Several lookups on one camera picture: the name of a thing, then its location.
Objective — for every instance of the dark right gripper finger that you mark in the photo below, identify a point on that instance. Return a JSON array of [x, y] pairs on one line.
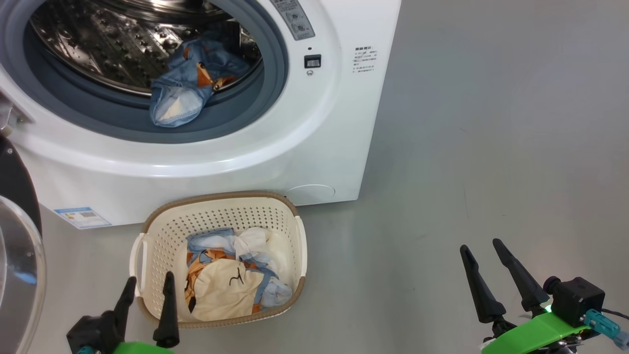
[[484, 295], [523, 280]]

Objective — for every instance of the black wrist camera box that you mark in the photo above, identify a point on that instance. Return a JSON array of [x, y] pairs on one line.
[[93, 329], [577, 300]]

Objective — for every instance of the black round glass washer door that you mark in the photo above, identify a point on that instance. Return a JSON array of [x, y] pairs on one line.
[[14, 182]]

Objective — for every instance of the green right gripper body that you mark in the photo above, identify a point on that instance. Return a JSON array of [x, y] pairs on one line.
[[535, 334]]

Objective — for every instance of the white front-load washing machine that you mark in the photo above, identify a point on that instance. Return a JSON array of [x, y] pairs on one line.
[[196, 172]]

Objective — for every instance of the blue energy label sticker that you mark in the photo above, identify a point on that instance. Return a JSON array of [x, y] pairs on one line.
[[83, 218]]

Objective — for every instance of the cream blue orange garment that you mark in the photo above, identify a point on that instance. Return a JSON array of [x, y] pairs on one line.
[[221, 290]]

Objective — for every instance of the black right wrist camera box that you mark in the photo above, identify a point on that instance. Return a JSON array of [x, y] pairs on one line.
[[577, 300]]

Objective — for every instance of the blue garment with orange patches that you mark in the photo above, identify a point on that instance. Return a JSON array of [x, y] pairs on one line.
[[216, 61]]

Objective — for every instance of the grey warning sticker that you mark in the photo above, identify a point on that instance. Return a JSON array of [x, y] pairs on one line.
[[295, 22]]

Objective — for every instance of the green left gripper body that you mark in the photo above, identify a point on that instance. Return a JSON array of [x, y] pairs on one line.
[[142, 349]]

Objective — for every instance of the round white filter cover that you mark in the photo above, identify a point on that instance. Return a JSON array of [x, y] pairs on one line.
[[311, 193]]

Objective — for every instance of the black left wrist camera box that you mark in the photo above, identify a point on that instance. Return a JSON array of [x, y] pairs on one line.
[[93, 329]]

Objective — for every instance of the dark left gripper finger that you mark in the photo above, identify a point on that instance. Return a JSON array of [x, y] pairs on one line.
[[125, 307], [168, 319]]

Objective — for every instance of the cream perforated laundry basket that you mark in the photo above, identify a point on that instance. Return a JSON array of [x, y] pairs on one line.
[[216, 211]]

